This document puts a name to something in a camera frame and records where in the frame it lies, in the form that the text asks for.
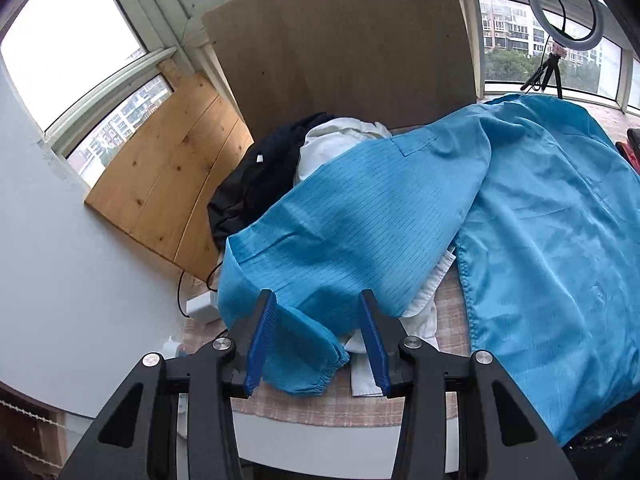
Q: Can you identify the pine wood board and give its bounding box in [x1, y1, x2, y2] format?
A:
[84, 57, 256, 283]

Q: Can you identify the black tripod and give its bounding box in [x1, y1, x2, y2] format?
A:
[520, 52, 566, 101]

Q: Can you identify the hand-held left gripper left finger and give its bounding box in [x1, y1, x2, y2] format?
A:
[59, 289, 279, 480]

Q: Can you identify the brown board panel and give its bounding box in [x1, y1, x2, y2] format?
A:
[201, 0, 478, 136]

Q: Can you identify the white plastic bottle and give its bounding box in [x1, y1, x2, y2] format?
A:
[161, 335, 191, 359]

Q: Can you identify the black garment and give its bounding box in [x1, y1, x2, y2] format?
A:
[207, 112, 336, 251]

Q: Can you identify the ring light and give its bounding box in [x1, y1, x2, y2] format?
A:
[526, 0, 605, 53]

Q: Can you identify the blue striped coat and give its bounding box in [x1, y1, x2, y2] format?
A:
[217, 94, 640, 448]

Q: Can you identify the stack of folded clothes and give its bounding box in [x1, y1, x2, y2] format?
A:
[615, 140, 640, 177]

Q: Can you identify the white power adapter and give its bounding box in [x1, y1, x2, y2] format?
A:
[186, 294, 223, 322]

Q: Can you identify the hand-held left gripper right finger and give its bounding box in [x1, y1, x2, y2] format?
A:
[358, 289, 581, 480]

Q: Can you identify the black power cable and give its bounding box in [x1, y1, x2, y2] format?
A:
[176, 255, 226, 318]

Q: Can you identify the white garment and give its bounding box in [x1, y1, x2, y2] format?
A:
[294, 116, 458, 400]

